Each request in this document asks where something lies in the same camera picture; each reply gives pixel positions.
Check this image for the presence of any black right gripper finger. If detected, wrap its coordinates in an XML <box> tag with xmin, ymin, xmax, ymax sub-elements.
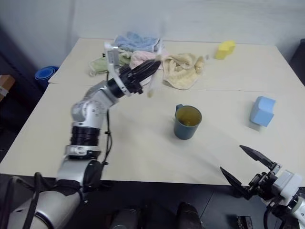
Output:
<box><xmin>219</xmin><ymin>167</ymin><xmax>252</xmax><ymax>200</ymax></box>
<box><xmin>239</xmin><ymin>145</ymin><xmax>279</xmax><ymax>171</ymax></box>

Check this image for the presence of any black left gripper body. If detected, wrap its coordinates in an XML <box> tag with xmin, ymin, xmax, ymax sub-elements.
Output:
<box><xmin>118</xmin><ymin>66</ymin><xmax>144</xmax><ymax>94</ymax></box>

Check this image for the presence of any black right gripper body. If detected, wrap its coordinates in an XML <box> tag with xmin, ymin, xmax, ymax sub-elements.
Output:
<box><xmin>247</xmin><ymin>165</ymin><xmax>284</xmax><ymax>204</ymax></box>

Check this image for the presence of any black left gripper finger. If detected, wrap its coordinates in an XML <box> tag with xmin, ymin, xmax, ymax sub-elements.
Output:
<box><xmin>135</xmin><ymin>64</ymin><xmax>160</xmax><ymax>84</ymax></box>
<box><xmin>130</xmin><ymin>59</ymin><xmax>161</xmax><ymax>76</ymax></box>

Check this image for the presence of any blue-grey mug with yellow inside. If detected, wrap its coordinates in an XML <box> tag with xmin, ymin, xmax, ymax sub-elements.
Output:
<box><xmin>173</xmin><ymin>104</ymin><xmax>203</xmax><ymax>141</ymax></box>

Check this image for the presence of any pink towel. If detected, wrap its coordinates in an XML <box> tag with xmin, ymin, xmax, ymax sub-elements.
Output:
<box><xmin>129</xmin><ymin>49</ymin><xmax>165</xmax><ymax>71</ymax></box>

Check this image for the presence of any light blue towel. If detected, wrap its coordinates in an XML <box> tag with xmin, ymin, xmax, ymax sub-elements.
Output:
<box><xmin>114</xmin><ymin>31</ymin><xmax>164</xmax><ymax>53</ymax></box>

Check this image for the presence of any light green towel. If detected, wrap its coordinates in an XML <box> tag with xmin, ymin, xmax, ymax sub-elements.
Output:
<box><xmin>89</xmin><ymin>51</ymin><xmax>133</xmax><ymax>77</ymax></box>

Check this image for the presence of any beige towel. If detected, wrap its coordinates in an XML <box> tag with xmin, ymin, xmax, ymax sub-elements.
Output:
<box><xmin>162</xmin><ymin>52</ymin><xmax>206</xmax><ymax>91</ymax></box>

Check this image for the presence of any small black box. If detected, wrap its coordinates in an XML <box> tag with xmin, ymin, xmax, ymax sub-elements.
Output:
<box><xmin>236</xmin><ymin>215</ymin><xmax>254</xmax><ymax>229</ymax></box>

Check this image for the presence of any light blue foam block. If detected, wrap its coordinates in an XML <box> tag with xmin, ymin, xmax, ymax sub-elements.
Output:
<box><xmin>247</xmin><ymin>96</ymin><xmax>277</xmax><ymax>132</ymax></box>

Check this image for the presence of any dark rounded shape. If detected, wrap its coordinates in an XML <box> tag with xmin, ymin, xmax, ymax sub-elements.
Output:
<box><xmin>176</xmin><ymin>202</ymin><xmax>201</xmax><ymax>229</ymax></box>
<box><xmin>110</xmin><ymin>208</ymin><xmax>144</xmax><ymax>229</ymax></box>

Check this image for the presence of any yellow foam block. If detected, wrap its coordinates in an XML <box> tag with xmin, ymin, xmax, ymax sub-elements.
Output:
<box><xmin>214</xmin><ymin>40</ymin><xmax>237</xmax><ymax>61</ymax></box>

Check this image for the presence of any blue plastic bowl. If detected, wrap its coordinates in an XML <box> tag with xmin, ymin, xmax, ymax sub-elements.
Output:
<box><xmin>34</xmin><ymin>66</ymin><xmax>60</xmax><ymax>83</ymax></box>

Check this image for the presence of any brown cardboard box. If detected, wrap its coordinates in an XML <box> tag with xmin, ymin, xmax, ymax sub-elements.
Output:
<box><xmin>0</xmin><ymin>74</ymin><xmax>16</xmax><ymax>102</ymax></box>

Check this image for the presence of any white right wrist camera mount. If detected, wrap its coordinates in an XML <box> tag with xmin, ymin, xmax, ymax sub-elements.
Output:
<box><xmin>271</xmin><ymin>169</ymin><xmax>303</xmax><ymax>208</ymax></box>

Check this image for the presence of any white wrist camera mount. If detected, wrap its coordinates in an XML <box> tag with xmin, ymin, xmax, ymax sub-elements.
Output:
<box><xmin>103</xmin><ymin>42</ymin><xmax>144</xmax><ymax>97</ymax></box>
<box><xmin>271</xmin><ymin>169</ymin><xmax>303</xmax><ymax>208</ymax></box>

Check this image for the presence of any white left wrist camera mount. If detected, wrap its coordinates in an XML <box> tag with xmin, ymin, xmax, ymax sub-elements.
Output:
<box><xmin>103</xmin><ymin>42</ymin><xmax>144</xmax><ymax>97</ymax></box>

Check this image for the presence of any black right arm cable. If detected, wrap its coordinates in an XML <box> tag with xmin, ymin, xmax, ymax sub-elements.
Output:
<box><xmin>263</xmin><ymin>199</ymin><xmax>294</xmax><ymax>229</ymax></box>

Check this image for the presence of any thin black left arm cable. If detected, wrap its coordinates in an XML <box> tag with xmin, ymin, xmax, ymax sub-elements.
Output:
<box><xmin>98</xmin><ymin>110</ymin><xmax>114</xmax><ymax>173</ymax></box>

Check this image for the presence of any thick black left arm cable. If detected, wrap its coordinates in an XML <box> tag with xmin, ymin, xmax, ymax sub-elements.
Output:
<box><xmin>4</xmin><ymin>171</ymin><xmax>43</xmax><ymax>229</ymax></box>

